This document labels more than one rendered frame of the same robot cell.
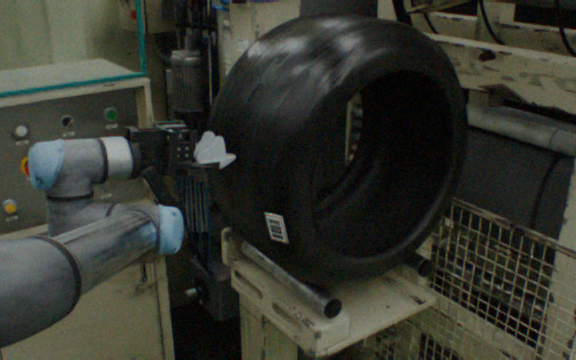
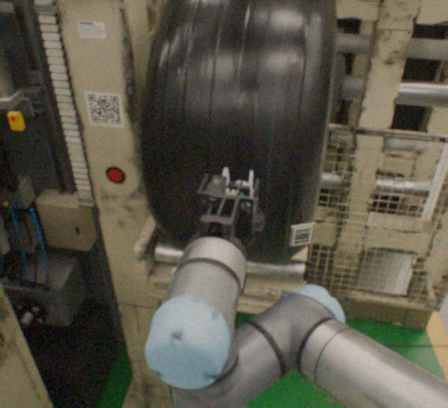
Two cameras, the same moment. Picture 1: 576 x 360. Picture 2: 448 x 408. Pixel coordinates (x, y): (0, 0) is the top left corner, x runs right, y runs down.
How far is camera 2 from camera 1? 0.82 m
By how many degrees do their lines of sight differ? 42
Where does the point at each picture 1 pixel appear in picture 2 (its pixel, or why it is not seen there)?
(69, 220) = (237, 389)
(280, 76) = (276, 72)
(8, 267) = not seen: outside the picture
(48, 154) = (214, 333)
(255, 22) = not seen: outside the picture
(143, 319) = (14, 381)
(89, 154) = (230, 291)
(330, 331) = not seen: hidden behind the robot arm
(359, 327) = not seen: hidden behind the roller
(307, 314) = (278, 287)
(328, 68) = (321, 48)
